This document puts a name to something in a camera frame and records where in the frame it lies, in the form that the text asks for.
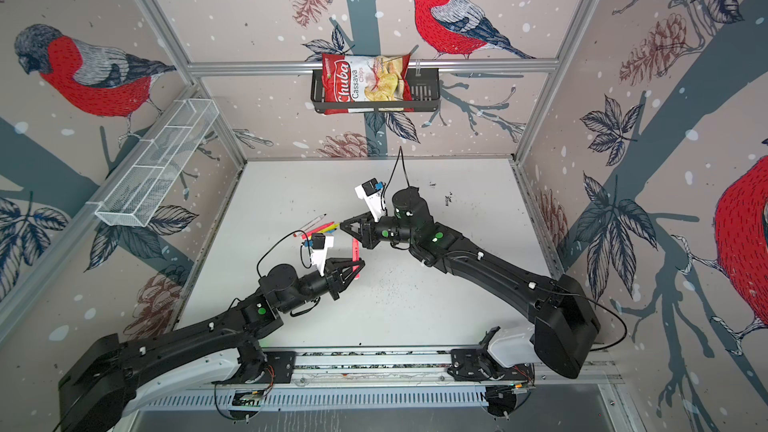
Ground white marker pen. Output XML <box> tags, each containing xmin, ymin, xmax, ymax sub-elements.
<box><xmin>293</xmin><ymin>213</ymin><xmax>326</xmax><ymax>237</ymax></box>

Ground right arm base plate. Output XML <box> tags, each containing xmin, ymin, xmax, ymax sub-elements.
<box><xmin>447</xmin><ymin>349</ymin><xmax>535</xmax><ymax>383</ymax></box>

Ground pink-red highlighter pen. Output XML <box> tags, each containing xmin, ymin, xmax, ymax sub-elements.
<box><xmin>352</xmin><ymin>239</ymin><xmax>361</xmax><ymax>280</ymax></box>

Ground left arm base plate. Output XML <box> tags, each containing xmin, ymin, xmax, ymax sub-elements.
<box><xmin>224</xmin><ymin>349</ymin><xmax>297</xmax><ymax>385</ymax></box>

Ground white mesh wall tray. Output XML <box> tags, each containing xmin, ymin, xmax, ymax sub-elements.
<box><xmin>95</xmin><ymin>98</ymin><xmax>219</xmax><ymax>227</ymax></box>

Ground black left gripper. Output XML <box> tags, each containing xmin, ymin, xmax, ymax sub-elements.
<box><xmin>279</xmin><ymin>255</ymin><xmax>364</xmax><ymax>315</ymax></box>

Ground yellow highlighter pen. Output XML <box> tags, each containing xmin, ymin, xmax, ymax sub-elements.
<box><xmin>311</xmin><ymin>223</ymin><xmax>339</xmax><ymax>235</ymax></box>

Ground pink highlighter pen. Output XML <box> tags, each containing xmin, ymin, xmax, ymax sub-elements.
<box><xmin>302</xmin><ymin>222</ymin><xmax>338</xmax><ymax>240</ymax></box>

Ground black wire basket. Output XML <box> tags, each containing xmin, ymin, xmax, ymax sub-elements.
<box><xmin>310</xmin><ymin>65</ymin><xmax>441</xmax><ymax>115</ymax></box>

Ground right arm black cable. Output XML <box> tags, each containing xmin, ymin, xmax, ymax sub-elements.
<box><xmin>380</xmin><ymin>145</ymin><xmax>415</xmax><ymax>196</ymax></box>

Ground red cassava chips bag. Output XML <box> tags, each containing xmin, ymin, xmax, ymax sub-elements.
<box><xmin>317</xmin><ymin>54</ymin><xmax>412</xmax><ymax>115</ymax></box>

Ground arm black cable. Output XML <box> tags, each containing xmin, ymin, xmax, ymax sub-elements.
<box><xmin>256</xmin><ymin>229</ymin><xmax>313</xmax><ymax>280</ymax></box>
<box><xmin>380</xmin><ymin>145</ymin><xmax>415</xmax><ymax>196</ymax></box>

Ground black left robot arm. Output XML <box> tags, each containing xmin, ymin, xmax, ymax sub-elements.
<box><xmin>56</xmin><ymin>258</ymin><xmax>365</xmax><ymax>431</ymax></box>

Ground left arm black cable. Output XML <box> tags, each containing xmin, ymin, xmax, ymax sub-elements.
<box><xmin>256</xmin><ymin>229</ymin><xmax>313</xmax><ymax>280</ymax></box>

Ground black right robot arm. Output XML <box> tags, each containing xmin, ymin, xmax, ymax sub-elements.
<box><xmin>340</xmin><ymin>179</ymin><xmax>601</xmax><ymax>379</ymax></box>

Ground aluminium mounting rail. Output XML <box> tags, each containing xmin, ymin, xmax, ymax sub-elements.
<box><xmin>215</xmin><ymin>344</ymin><xmax>625</xmax><ymax>390</ymax></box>

